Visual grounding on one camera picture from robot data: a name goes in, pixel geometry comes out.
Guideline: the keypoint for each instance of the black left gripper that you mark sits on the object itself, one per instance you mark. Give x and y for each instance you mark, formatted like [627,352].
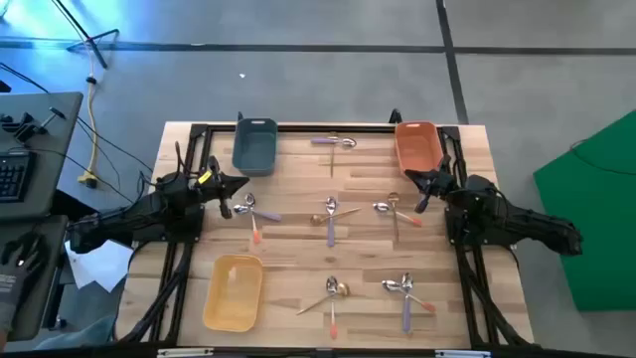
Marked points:
[218,190]

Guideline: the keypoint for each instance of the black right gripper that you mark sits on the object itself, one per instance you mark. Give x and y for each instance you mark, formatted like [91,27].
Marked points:
[441,185]

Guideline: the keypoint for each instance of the gold spoon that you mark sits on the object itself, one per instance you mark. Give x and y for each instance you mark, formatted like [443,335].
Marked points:
[343,289]
[393,198]
[332,164]

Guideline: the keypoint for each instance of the crossed spoons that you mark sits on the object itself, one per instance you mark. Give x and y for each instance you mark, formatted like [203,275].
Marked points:
[316,219]
[381,207]

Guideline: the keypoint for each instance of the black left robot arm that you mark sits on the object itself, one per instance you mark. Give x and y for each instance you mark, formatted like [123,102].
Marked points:
[149,209]

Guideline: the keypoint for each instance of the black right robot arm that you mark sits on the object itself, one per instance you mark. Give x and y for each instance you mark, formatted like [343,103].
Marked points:
[522,219]

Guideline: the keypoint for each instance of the orange plastic bin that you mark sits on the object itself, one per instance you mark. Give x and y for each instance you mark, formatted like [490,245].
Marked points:
[417,146]

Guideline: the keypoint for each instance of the teal plastic bin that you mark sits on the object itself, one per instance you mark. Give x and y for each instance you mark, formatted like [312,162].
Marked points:
[254,149]

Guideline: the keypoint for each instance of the yellow plastic bin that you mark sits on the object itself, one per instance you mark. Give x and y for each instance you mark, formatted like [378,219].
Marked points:
[232,293]

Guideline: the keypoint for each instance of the yellow power plug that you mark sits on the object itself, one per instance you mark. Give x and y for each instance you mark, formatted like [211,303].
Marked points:
[88,178]

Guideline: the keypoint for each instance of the white paper sheet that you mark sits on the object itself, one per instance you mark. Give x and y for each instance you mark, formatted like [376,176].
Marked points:
[104,266]

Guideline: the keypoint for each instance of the green mat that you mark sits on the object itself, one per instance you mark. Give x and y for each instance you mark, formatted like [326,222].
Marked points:
[586,224]

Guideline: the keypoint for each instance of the grey desk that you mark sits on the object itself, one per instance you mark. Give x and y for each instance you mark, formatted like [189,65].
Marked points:
[49,164]

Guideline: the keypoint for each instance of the grey-blue fabric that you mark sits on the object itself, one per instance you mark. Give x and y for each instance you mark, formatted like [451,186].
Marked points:
[84,335]

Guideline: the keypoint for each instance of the black clamp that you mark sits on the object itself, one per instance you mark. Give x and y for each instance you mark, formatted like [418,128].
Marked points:
[22,128]

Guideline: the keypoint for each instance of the black keyboard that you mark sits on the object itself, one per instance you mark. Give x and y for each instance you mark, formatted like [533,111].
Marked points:
[12,176]

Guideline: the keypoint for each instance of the black floor stand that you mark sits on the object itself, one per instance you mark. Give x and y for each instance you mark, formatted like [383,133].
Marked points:
[79,30]

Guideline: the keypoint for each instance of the black work glove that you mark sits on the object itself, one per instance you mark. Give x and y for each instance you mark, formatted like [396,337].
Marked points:
[20,278]

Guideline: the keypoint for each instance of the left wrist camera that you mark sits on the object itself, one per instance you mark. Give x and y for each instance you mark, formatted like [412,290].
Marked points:
[206,176]

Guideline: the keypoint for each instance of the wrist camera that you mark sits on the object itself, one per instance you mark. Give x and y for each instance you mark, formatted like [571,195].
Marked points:
[206,176]
[443,166]

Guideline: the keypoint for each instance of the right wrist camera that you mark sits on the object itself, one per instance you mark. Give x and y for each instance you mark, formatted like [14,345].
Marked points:
[443,166]

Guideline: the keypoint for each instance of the black table frame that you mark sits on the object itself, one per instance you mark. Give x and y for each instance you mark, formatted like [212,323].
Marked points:
[308,128]

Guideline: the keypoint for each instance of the white bracket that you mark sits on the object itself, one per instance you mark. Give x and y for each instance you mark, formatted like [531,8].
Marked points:
[184,352]
[462,354]

